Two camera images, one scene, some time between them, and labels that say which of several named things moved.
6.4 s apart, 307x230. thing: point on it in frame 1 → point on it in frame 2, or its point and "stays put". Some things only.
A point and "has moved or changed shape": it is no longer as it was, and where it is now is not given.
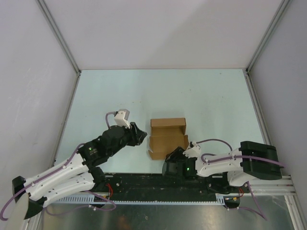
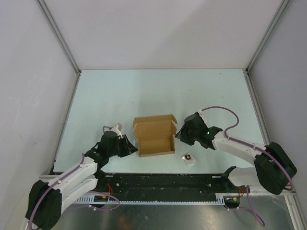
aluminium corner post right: x=276 y=17 stays put
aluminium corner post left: x=45 y=12 stays put
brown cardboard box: x=166 y=135 has moved or changed shape
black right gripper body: x=177 y=156 → x=189 y=137
